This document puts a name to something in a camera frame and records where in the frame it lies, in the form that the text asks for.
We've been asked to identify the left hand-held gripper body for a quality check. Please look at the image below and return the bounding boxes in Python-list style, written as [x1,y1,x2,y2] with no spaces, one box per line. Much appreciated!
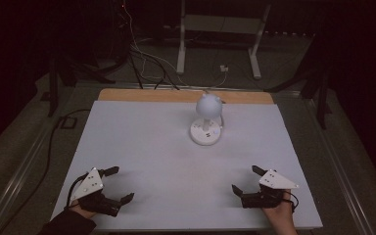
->
[69,166,122,218]

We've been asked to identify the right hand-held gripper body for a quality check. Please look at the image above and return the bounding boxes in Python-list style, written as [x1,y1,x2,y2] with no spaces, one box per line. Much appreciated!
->
[240,168,300,210]

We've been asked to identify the white round desk lamp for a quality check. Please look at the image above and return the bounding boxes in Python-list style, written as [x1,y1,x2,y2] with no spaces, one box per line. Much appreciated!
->
[189,92,225,147]

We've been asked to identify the person's left hand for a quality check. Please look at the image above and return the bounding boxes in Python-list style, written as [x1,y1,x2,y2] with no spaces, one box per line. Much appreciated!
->
[68,199,98,220]

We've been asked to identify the person's right hand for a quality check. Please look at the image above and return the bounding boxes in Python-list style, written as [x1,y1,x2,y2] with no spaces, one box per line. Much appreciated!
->
[261,190,298,228]

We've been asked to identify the white board table cover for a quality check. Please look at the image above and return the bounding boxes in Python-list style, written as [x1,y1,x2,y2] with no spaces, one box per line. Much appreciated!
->
[50,100,324,232]

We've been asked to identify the black stand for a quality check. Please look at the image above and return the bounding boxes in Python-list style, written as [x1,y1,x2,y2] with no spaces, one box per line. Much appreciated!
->
[40,55,128,118]
[263,35,337,131]

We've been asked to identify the white metal stand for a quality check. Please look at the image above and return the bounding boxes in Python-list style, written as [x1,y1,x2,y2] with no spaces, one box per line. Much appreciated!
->
[175,0,272,80]

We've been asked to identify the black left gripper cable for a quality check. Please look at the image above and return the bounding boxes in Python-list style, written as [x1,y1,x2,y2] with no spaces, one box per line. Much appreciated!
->
[65,171,90,210]

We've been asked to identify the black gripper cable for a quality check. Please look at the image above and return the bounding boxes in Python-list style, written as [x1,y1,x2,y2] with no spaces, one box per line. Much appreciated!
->
[282,190,300,213]
[65,171,90,210]

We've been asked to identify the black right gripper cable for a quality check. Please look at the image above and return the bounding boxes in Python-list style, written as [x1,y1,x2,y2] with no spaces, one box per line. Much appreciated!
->
[282,190,300,213]

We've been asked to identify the long black floor cable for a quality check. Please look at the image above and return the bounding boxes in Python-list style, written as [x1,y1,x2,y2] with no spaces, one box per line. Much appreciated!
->
[0,108,92,235]

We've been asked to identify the bundle of black floor cables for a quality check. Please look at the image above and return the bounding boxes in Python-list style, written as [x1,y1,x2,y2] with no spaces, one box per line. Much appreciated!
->
[128,45,181,91]

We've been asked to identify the white floor cable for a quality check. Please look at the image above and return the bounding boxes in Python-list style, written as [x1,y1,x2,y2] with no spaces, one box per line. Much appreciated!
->
[121,0,229,90]

